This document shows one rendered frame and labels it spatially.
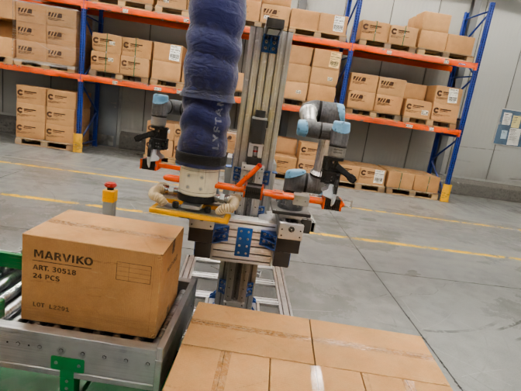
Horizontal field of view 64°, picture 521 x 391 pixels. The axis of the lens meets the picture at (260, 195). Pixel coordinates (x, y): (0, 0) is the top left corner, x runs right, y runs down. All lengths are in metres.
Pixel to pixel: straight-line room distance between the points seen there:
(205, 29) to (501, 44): 10.66
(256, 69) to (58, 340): 1.70
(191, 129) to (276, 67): 0.91
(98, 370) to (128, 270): 0.42
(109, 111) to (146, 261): 9.01
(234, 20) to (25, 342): 1.55
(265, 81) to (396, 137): 8.65
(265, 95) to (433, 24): 7.63
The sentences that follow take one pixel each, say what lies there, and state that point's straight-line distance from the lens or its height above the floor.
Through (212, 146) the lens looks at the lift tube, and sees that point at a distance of 1.74.
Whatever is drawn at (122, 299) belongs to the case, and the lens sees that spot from 1.93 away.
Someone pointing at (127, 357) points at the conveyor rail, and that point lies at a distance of 1.89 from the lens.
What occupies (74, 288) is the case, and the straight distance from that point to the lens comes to 1.99.
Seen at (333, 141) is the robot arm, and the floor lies 1.50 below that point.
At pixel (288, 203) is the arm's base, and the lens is 2.39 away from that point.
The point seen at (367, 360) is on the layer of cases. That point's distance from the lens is 2.11.
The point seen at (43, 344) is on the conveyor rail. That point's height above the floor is 0.54.
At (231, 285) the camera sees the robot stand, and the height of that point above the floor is 0.47.
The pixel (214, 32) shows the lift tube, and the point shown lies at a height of 1.86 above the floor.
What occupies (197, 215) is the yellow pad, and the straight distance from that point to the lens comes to 1.76.
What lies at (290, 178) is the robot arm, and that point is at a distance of 2.37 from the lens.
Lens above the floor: 1.63
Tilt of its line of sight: 13 degrees down
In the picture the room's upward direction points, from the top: 8 degrees clockwise
